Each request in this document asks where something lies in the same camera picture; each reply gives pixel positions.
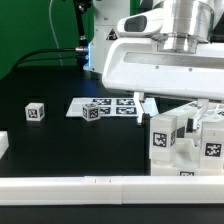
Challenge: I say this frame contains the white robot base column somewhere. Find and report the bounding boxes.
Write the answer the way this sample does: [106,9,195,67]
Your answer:
[84,0,131,75]

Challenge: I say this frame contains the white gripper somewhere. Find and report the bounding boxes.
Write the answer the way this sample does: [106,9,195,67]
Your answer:
[102,13,224,132]

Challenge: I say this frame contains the white chair back assembly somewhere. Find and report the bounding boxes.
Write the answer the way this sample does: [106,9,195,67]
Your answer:
[165,101,224,142]

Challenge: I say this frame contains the white sheet with tags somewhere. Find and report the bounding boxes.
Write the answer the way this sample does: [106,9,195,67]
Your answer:
[65,96,160,118]

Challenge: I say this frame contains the small white tagged block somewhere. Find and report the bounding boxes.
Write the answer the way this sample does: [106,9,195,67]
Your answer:
[25,103,45,121]

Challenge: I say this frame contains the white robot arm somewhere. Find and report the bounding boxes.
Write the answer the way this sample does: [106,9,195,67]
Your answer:
[102,0,224,122]

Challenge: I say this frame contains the black cables at base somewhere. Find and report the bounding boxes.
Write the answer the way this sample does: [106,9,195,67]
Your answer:
[11,0,90,72]

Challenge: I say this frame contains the white part at left edge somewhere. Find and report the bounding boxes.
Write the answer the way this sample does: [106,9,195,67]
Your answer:
[0,131,9,159]

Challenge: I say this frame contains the white front barrier rail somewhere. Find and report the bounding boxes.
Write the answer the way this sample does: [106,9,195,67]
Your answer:
[0,176,224,205]

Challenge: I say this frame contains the white chair seat frame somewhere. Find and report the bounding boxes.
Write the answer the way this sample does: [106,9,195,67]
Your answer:
[149,138,224,176]

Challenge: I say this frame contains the white tagged cube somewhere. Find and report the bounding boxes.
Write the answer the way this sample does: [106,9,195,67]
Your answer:
[82,103,100,121]

